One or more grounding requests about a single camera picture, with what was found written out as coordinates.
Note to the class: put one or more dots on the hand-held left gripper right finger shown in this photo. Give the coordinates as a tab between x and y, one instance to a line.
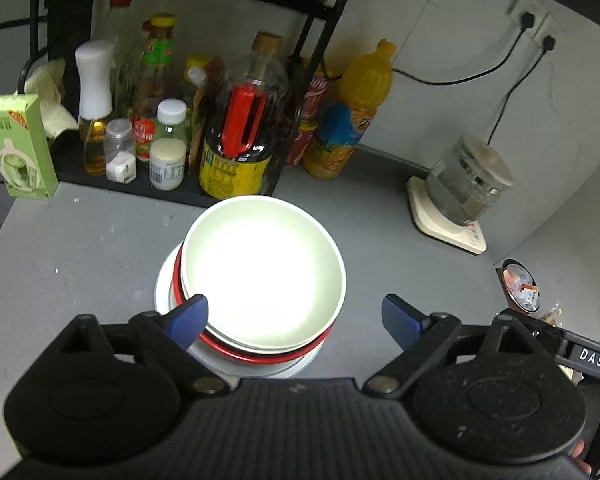
402	320

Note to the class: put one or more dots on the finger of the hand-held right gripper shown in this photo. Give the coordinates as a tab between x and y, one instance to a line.
547	334

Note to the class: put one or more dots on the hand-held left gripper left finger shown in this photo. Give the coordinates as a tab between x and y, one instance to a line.
190	317

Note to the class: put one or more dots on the red bowl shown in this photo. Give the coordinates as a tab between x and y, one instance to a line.
250	358

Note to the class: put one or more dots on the cream patterned bowl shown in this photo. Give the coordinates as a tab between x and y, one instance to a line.
260	347
265	265

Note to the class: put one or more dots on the white plate with brown rim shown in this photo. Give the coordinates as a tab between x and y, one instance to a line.
260	373

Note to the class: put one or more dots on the person's right hand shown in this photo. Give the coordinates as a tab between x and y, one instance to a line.
581	457

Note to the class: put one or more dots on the clear plastic packet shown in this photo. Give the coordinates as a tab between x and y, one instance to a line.
550	312

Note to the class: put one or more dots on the cream kettle base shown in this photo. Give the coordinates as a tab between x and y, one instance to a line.
430	215

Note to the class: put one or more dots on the white powder glass jar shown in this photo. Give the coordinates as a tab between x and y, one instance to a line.
167	165

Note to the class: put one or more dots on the glass electric kettle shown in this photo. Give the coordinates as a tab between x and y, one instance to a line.
467	180

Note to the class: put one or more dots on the small clear spice jar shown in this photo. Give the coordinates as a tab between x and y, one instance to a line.
120	155

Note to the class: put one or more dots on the orange juice bottle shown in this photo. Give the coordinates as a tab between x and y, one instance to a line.
345	125

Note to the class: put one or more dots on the red drink can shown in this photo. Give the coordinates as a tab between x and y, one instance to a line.
300	142
316	97

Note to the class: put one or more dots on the white cap clear bottle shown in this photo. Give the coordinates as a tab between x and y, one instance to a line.
172	112

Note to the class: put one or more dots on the yellow spout pouch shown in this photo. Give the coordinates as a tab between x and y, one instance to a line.
197	80

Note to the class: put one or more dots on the green carton box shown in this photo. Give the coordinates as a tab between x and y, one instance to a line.
17	150

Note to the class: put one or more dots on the yellow cap sauce bottle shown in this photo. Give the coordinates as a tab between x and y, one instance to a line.
155	75

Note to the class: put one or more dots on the white oil spray bottle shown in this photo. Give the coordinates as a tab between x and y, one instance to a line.
95	80

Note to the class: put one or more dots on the pale paper towel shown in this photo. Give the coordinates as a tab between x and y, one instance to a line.
50	90

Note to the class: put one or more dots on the black metal rack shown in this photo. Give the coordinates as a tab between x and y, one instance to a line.
65	0

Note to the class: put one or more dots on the white wall socket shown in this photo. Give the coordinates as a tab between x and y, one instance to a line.
522	2
550	25

